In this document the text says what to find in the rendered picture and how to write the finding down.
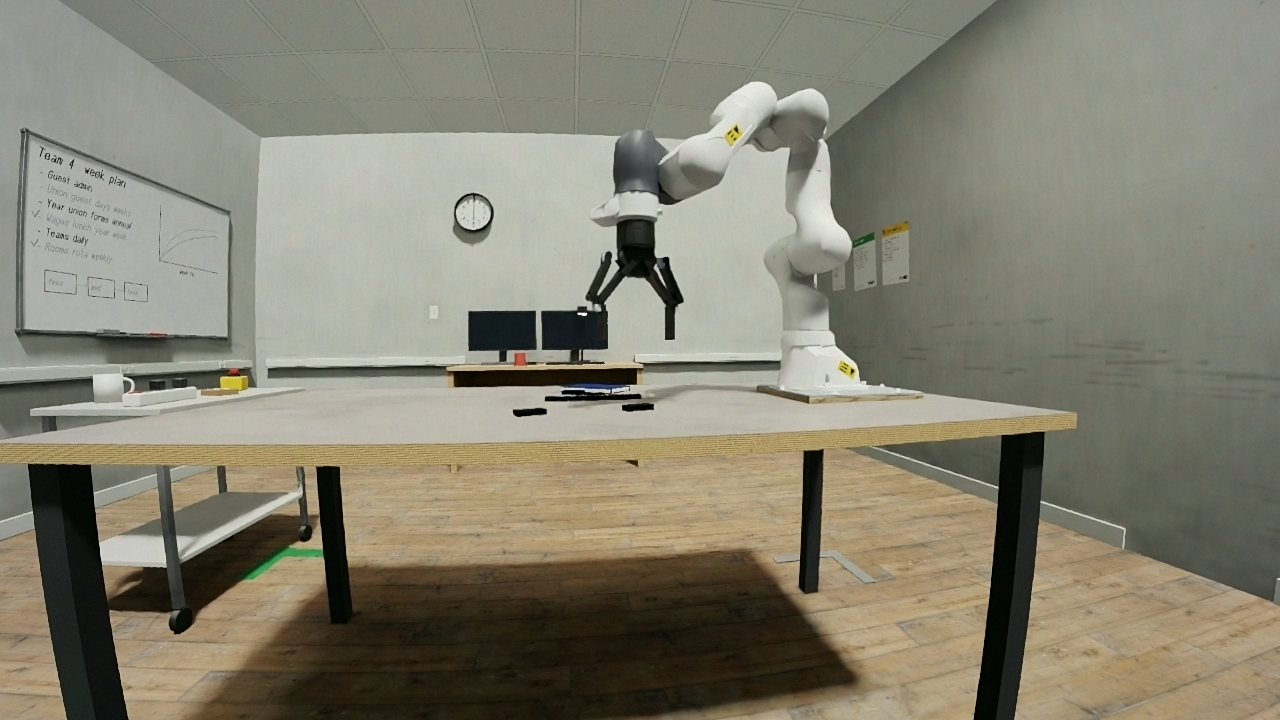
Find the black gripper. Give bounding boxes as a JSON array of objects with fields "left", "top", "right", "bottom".
[{"left": 585, "top": 219, "right": 684, "bottom": 340}]

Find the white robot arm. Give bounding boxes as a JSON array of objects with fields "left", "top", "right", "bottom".
[{"left": 589, "top": 82, "right": 869, "bottom": 391}]

